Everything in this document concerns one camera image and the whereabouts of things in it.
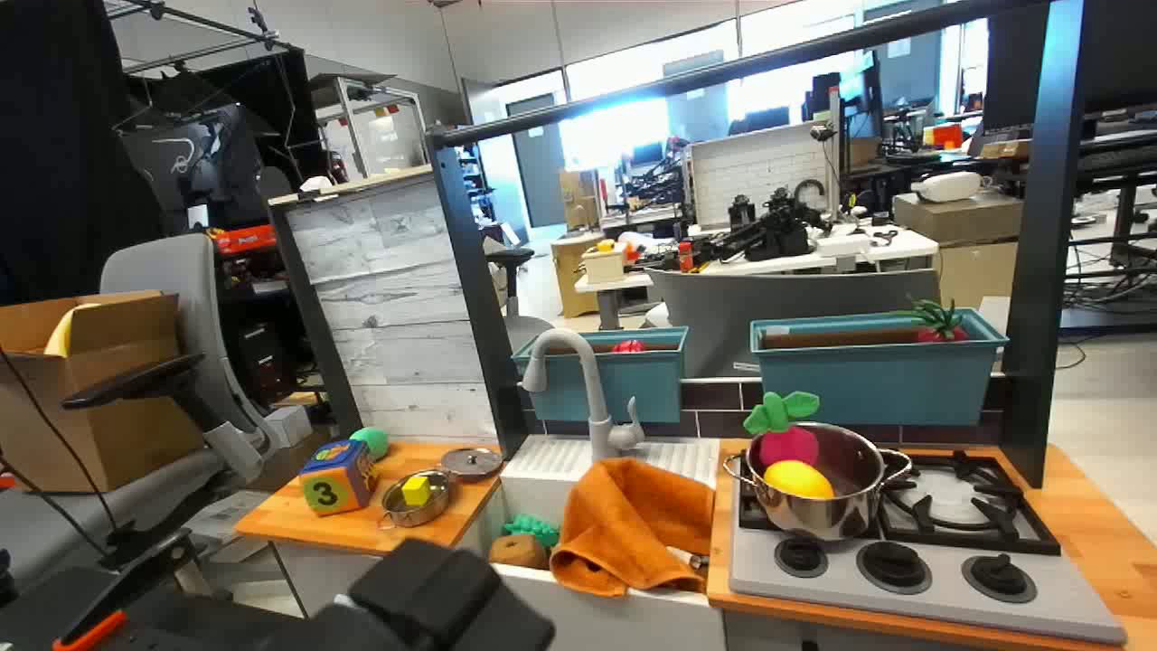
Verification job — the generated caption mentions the purple radish plushy green leaves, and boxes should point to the purple radish plushy green leaves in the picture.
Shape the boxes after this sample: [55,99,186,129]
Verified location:
[740,387,825,473]

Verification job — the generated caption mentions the white toy sink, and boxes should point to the white toy sink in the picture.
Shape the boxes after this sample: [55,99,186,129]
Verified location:
[486,432,725,651]

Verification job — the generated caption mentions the silver metal pot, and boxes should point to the silver metal pot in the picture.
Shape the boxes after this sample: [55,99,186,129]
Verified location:
[725,421,913,542]

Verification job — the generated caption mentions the grey toy faucet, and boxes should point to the grey toy faucet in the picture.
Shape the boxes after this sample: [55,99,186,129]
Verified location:
[516,327,646,462]

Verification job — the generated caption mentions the small teal planter box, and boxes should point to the small teal planter box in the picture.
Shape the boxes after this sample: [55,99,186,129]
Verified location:
[513,321,695,428]

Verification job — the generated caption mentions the small metal lid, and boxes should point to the small metal lid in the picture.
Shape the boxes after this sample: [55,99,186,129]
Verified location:
[433,442,505,484]

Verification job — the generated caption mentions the grey wood backdrop panel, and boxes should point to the grey wood backdrop panel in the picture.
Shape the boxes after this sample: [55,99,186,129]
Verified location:
[265,167,499,446]

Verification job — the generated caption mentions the orange cloth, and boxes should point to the orange cloth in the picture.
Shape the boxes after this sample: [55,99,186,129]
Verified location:
[550,456,721,601]

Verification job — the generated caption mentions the green toy vegetable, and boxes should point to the green toy vegetable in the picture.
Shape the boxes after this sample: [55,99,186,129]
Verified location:
[499,510,563,552]

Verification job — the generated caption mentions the brown toy food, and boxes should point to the brown toy food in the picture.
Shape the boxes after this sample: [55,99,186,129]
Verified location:
[486,533,554,572]

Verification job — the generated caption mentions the small metal bowl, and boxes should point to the small metal bowl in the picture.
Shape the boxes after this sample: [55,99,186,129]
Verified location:
[378,468,460,533]

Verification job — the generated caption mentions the yellow toy lemon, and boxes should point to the yellow toy lemon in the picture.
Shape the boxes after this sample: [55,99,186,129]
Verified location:
[760,456,840,503]

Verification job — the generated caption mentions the white storage bin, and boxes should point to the white storage bin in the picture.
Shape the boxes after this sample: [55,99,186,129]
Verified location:
[347,100,433,181]

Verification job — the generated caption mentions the colourful number cube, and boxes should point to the colourful number cube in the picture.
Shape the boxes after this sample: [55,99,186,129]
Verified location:
[296,438,377,521]

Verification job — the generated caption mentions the large teal planter box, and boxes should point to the large teal planter box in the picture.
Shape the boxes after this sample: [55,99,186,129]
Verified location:
[745,306,1007,432]

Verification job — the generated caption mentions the wooden toy kitchen unit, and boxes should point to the wooden toy kitchen unit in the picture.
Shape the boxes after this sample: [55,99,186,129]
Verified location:
[230,432,1157,651]

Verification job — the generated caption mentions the black mounting block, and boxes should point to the black mounting block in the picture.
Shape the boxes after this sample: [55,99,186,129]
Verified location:
[347,537,557,651]

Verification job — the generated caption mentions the red green toy plant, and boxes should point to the red green toy plant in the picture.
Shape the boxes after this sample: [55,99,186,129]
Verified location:
[906,298,974,346]

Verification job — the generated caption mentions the grey toy stove black grates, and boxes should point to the grey toy stove black grates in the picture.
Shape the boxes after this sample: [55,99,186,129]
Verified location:
[725,446,1130,646]

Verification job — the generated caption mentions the grey office chair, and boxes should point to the grey office chair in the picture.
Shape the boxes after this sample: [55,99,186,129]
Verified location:
[57,233,318,572]

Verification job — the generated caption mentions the open cardboard box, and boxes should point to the open cardboard box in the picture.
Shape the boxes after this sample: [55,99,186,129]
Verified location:
[0,290,208,495]

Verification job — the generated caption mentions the black metal frame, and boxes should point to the black metal frame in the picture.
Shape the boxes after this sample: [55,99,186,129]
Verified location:
[428,0,1094,490]

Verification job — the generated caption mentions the black clamp orange handle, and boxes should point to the black clamp orange handle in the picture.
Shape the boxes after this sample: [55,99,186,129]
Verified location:
[52,608,131,651]

